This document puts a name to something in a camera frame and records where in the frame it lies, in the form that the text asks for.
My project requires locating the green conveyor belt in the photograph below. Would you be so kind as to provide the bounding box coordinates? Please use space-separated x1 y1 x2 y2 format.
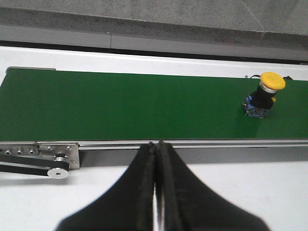
0 69 308 141

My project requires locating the yellow mushroom push button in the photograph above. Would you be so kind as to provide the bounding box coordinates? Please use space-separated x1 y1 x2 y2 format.
243 72 286 118

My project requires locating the small idler pulley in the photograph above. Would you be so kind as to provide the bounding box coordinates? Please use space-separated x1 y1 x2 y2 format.
47 168 69 179

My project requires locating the steel conveyor support bracket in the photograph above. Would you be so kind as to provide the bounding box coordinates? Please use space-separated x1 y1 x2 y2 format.
38 141 80 170

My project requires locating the grey stone counter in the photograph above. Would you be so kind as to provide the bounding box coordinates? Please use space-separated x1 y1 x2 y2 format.
0 0 308 62

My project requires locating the black drive belt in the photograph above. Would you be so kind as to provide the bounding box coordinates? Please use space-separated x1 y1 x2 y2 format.
0 155 69 177

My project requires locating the aluminium conveyor frame rail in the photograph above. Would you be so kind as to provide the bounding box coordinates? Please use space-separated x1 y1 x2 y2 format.
78 138 308 151

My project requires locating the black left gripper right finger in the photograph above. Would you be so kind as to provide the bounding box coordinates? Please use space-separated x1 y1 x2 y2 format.
156 141 269 231

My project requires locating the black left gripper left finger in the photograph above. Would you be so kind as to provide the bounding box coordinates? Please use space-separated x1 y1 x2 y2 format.
56 143 155 231

